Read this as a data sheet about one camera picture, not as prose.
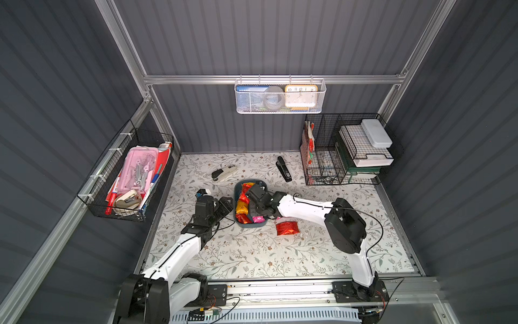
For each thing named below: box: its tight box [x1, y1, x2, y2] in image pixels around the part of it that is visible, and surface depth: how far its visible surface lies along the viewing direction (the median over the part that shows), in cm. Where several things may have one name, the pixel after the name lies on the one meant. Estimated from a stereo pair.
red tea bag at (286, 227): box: [275, 221, 301, 236], surface depth 91 cm
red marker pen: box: [105, 192, 119, 216], surface depth 66 cm
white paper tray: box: [338, 124, 395, 167], surface depth 96 cm
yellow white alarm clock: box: [284, 84, 319, 111], surface depth 90 cm
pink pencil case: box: [118, 146, 159, 196], surface depth 74 cm
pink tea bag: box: [252, 215, 266, 224], surface depth 91 cm
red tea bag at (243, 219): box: [236, 213, 253, 225], surface depth 91 cm
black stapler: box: [275, 155, 293, 183], surface depth 111 cm
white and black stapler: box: [211, 166, 239, 182], surface depth 110 cm
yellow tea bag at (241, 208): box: [236, 199, 249, 215], surface depth 92 cm
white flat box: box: [360, 118, 394, 148], surface depth 99 cm
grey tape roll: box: [263, 85, 285, 111], surface depth 89 cm
